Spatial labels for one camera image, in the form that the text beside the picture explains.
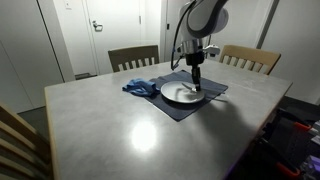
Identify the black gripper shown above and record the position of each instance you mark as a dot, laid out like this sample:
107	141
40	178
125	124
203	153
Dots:
195	59

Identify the silver metal fork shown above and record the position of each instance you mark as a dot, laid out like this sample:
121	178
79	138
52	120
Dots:
187	86

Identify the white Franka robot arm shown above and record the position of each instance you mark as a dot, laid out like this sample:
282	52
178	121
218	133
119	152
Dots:
206	16

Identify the white round plate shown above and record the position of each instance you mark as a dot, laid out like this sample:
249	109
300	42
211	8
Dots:
173	96

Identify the dark blue cloth placemat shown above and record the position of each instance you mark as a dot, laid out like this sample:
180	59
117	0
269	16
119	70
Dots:
186	111

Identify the small black door latch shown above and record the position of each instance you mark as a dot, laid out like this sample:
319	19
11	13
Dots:
167	26

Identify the crumpled blue cloth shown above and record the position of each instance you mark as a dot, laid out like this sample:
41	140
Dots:
140	87

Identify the light wooden chair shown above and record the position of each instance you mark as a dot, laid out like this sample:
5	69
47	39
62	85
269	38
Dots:
250	52
16	130

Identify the grey brown wooden chair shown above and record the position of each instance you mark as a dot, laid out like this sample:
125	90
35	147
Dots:
133	52

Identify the narrow white door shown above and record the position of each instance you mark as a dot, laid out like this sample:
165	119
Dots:
170	13

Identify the black robot stand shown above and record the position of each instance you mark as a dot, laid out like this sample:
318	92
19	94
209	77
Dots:
283	146

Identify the orange black bar clamp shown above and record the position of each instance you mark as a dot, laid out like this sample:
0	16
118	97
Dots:
286	170
301	126

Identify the silver metal block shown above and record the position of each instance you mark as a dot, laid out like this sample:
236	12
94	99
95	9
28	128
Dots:
316	128

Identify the white closet door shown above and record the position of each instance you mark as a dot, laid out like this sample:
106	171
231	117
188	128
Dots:
30	50

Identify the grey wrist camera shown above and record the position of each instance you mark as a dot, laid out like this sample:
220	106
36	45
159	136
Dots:
211	50

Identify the aluminium rail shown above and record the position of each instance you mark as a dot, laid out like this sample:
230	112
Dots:
311	163

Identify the small white wall switch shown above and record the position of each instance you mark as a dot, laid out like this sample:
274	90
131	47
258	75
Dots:
68	5

